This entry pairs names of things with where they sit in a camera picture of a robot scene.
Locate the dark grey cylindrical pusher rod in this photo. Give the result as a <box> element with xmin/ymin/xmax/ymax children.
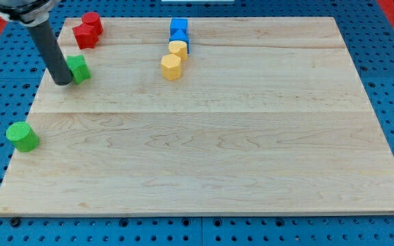
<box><xmin>27</xmin><ymin>20</ymin><xmax>73</xmax><ymax>85</ymax></box>

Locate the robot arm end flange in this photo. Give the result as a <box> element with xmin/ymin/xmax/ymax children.
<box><xmin>0</xmin><ymin>0</ymin><xmax>61</xmax><ymax>27</ymax></box>

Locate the red star block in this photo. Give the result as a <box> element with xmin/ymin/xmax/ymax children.
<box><xmin>72</xmin><ymin>23</ymin><xmax>99</xmax><ymax>50</ymax></box>

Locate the yellow hexagon block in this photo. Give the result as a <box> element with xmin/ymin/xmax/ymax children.
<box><xmin>161</xmin><ymin>54</ymin><xmax>182</xmax><ymax>81</ymax></box>

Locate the light wooden board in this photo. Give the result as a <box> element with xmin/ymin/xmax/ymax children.
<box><xmin>0</xmin><ymin>17</ymin><xmax>394</xmax><ymax>217</ymax></box>

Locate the yellow cylinder block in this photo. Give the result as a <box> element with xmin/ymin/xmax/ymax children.
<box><xmin>168</xmin><ymin>40</ymin><xmax>188</xmax><ymax>61</ymax></box>

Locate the blue triangle block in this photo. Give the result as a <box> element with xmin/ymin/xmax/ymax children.
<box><xmin>169</xmin><ymin>29</ymin><xmax>190</xmax><ymax>53</ymax></box>

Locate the blue cube block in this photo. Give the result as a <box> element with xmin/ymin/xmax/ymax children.
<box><xmin>170</xmin><ymin>18</ymin><xmax>188</xmax><ymax>35</ymax></box>

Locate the red cylinder block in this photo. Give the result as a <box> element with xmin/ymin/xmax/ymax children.
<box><xmin>81</xmin><ymin>12</ymin><xmax>103</xmax><ymax>35</ymax></box>

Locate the green cylinder block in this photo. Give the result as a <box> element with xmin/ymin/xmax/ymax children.
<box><xmin>5</xmin><ymin>122</ymin><xmax>40</xmax><ymax>152</ymax></box>

